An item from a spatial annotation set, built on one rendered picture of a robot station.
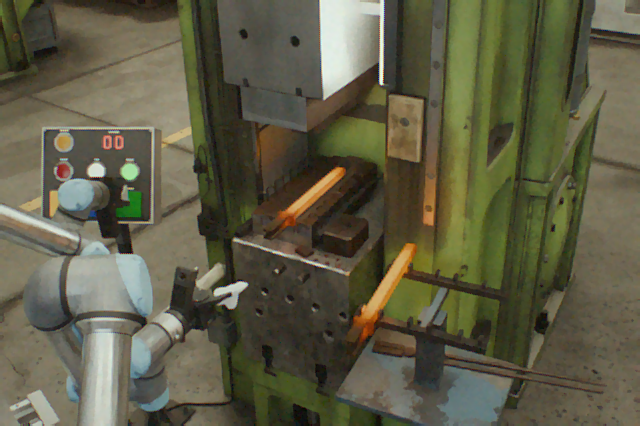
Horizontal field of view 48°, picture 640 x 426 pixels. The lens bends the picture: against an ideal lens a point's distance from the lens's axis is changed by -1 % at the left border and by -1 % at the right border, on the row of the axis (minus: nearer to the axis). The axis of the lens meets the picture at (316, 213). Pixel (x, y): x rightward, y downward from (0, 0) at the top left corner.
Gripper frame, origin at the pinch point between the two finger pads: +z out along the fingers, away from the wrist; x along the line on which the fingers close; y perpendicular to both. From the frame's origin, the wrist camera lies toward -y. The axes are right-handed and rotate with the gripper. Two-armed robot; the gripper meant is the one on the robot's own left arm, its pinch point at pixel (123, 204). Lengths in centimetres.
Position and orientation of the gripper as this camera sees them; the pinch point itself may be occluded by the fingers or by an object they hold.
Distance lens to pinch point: 213.0
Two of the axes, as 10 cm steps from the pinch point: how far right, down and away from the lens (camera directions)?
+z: 0.9, -0.1, 10.0
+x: -10.0, -0.1, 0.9
